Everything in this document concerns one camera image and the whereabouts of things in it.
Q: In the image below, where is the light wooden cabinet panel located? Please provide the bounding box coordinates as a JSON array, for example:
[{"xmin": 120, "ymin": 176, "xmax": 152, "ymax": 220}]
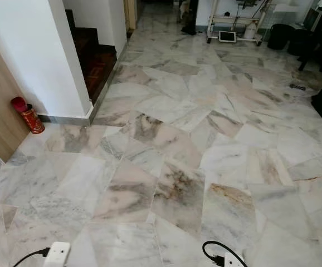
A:
[{"xmin": 0, "ymin": 28, "xmax": 32, "ymax": 163}]

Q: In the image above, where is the red patterned tin canister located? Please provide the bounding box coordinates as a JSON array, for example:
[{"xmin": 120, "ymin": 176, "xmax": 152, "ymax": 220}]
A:
[{"xmin": 11, "ymin": 96, "xmax": 46, "ymax": 135}]

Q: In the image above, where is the dark wooden staircase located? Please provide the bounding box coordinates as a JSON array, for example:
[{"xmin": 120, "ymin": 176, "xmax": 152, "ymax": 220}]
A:
[{"xmin": 65, "ymin": 8, "xmax": 118, "ymax": 105}]

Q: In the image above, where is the white framed tablet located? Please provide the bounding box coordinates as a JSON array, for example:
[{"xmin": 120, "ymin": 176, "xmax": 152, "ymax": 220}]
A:
[{"xmin": 218, "ymin": 31, "xmax": 238, "ymax": 43}]

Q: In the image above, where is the white metal rack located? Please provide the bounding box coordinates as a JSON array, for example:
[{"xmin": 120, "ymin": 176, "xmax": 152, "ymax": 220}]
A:
[{"xmin": 206, "ymin": 0, "xmax": 273, "ymax": 46}]

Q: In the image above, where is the white plastic jug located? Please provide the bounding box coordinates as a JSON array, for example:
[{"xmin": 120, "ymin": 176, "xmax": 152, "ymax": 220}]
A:
[{"xmin": 243, "ymin": 21, "xmax": 258, "ymax": 40}]

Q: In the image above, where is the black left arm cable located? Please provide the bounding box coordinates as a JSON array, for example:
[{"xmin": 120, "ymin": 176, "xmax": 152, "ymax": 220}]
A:
[{"xmin": 13, "ymin": 248, "xmax": 51, "ymax": 267}]

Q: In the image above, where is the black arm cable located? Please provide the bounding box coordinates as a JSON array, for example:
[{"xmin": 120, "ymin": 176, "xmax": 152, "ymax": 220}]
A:
[
  {"xmin": 13, "ymin": 248, "xmax": 51, "ymax": 267},
  {"xmin": 202, "ymin": 241, "xmax": 248, "ymax": 267}
]

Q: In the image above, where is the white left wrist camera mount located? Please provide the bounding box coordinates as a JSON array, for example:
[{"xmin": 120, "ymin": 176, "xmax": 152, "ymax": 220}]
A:
[{"xmin": 43, "ymin": 241, "xmax": 71, "ymax": 267}]

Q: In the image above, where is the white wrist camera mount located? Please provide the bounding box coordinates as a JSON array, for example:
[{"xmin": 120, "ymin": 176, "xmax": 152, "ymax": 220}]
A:
[
  {"xmin": 43, "ymin": 241, "xmax": 71, "ymax": 267},
  {"xmin": 224, "ymin": 253, "xmax": 241, "ymax": 267}
]

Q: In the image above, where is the light wooden door frame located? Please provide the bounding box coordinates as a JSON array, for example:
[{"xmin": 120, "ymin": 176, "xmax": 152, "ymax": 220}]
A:
[{"xmin": 124, "ymin": 0, "xmax": 138, "ymax": 31}]

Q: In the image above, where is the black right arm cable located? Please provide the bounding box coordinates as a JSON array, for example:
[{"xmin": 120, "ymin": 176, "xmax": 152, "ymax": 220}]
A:
[{"xmin": 202, "ymin": 241, "xmax": 248, "ymax": 267}]

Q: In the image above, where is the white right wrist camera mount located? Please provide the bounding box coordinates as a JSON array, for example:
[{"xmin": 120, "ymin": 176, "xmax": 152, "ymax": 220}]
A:
[{"xmin": 224, "ymin": 253, "xmax": 241, "ymax": 267}]

